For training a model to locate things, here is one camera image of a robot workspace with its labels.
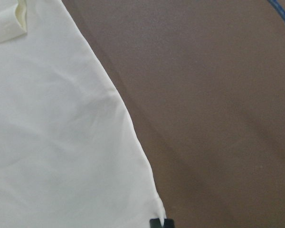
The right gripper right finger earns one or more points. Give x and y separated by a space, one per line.
168 223

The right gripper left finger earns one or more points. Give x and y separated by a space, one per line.
155 223

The cream long-sleeve cat shirt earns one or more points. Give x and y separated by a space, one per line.
69 154

